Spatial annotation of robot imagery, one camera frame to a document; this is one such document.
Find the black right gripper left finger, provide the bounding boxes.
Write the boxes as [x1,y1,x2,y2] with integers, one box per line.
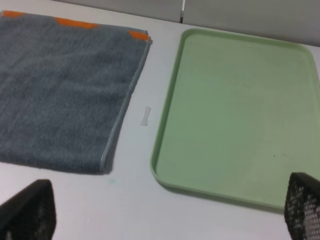
[0,179,57,240]

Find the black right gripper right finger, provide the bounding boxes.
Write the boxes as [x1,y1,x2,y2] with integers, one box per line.
[284,172,320,240]

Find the small white tape strip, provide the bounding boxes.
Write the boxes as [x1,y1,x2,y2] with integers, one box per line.
[140,106,151,127]

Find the light green plastic tray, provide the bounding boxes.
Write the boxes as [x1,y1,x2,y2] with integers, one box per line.
[150,28,320,211]

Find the grey towel with orange pattern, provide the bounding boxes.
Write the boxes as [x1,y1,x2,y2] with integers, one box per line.
[0,10,152,175]

